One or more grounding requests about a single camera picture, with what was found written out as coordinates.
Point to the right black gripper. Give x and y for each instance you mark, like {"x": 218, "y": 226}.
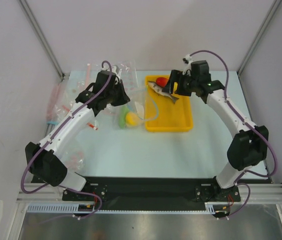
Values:
{"x": 174, "y": 81}

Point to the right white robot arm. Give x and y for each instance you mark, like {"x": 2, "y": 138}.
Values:
{"x": 248, "y": 147}

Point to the yellow plastic tray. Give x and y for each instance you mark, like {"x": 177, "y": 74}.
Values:
{"x": 162, "y": 115}

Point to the yellow toy pear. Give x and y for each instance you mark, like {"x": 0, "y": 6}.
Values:
{"x": 132, "y": 119}

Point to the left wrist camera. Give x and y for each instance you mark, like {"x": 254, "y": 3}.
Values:
{"x": 117, "y": 72}

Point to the white slotted cable duct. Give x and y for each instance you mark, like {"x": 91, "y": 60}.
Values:
{"x": 86, "y": 208}

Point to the red toy mango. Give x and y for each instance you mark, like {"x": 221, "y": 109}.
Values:
{"x": 161, "y": 81}

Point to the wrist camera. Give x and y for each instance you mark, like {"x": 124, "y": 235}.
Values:
{"x": 117, "y": 72}
{"x": 187, "y": 60}

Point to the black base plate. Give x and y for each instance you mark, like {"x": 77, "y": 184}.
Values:
{"x": 121, "y": 193}

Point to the pile of spare zip bags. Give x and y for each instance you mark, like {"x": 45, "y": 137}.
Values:
{"x": 75, "y": 82}

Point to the grey toy fish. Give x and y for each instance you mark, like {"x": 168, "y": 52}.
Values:
{"x": 159, "y": 90}

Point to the clear blue-zipper bag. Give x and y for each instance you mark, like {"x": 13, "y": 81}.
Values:
{"x": 142, "y": 104}

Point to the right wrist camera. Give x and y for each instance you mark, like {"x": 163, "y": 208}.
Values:
{"x": 187, "y": 60}

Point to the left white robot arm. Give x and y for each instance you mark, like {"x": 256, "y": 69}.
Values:
{"x": 44, "y": 158}

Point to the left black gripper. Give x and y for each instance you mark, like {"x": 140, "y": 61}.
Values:
{"x": 124, "y": 98}

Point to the green toy cucumber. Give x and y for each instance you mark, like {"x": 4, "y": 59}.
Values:
{"x": 122, "y": 116}

